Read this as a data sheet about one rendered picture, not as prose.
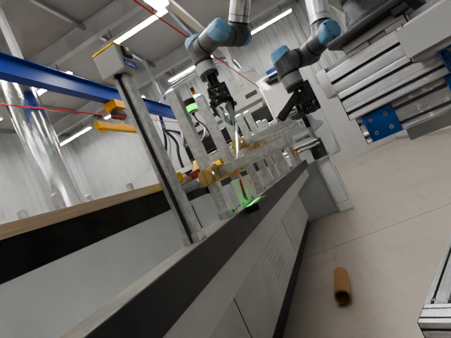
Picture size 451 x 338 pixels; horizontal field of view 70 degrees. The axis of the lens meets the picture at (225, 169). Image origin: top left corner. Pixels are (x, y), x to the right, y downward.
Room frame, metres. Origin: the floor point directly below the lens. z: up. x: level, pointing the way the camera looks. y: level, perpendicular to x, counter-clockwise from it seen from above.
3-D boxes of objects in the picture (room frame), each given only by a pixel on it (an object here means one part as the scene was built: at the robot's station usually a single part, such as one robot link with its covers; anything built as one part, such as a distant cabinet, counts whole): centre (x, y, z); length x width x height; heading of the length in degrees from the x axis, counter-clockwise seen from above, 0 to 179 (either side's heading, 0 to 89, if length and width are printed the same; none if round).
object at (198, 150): (1.04, 0.05, 0.91); 0.03 x 0.03 x 0.48; 71
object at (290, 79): (1.20, -0.37, 1.05); 0.08 x 0.08 x 0.05
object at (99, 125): (6.14, 1.44, 2.65); 1.70 x 0.09 x 0.32; 166
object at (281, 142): (1.06, 0.00, 0.84); 0.43 x 0.03 x 0.04; 71
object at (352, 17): (0.91, -0.57, 1.09); 0.15 x 0.15 x 0.10
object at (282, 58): (1.20, -0.37, 1.13); 0.09 x 0.08 x 0.11; 111
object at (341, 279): (1.81, -0.31, 0.04); 0.30 x 0.08 x 0.08; 161
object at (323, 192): (4.19, -0.44, 0.95); 1.65 x 0.70 x 1.90; 71
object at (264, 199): (1.19, -0.06, 0.68); 0.22 x 0.05 x 0.05; 161
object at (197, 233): (0.79, 0.14, 0.93); 0.05 x 0.04 x 0.45; 161
